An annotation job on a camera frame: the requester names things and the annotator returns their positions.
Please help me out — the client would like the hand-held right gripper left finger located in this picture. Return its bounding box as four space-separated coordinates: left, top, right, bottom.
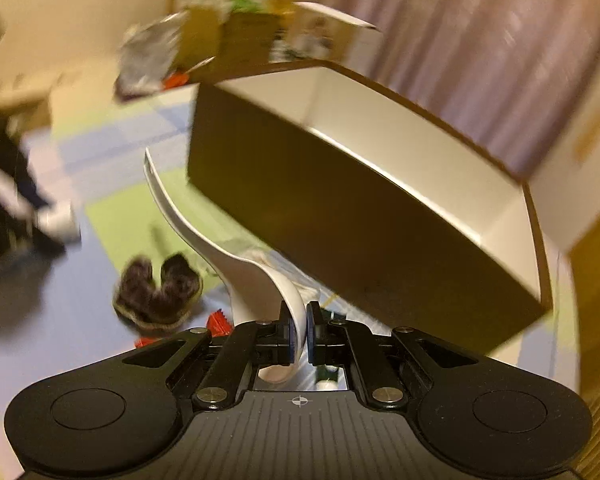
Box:
122 302 299 411

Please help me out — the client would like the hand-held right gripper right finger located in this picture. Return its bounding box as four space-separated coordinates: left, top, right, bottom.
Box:
306 301 482 409

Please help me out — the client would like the white plastic packet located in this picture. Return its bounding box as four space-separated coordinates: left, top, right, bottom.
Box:
220 239 322 306

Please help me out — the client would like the brown cardboard box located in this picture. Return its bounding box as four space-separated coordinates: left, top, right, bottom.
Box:
186 58 555 356

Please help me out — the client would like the white plastic spoon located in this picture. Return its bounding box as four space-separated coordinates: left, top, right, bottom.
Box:
142 146 307 386

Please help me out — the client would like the dark green tube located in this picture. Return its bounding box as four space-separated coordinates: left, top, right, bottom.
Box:
314 364 342 392

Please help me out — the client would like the crumpled plastic bag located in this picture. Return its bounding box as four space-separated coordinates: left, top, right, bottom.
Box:
111 12 193 102

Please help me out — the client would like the brown cardboard carton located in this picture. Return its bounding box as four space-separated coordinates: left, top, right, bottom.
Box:
169 0 293 83

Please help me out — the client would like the white printed carton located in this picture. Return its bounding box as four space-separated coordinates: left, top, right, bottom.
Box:
280 2 382 63

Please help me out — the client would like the large white cardboard carton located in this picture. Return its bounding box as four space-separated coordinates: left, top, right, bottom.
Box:
527 55 600 257

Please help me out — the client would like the purple curtain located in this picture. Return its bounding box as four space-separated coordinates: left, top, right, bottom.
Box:
267 0 600 181

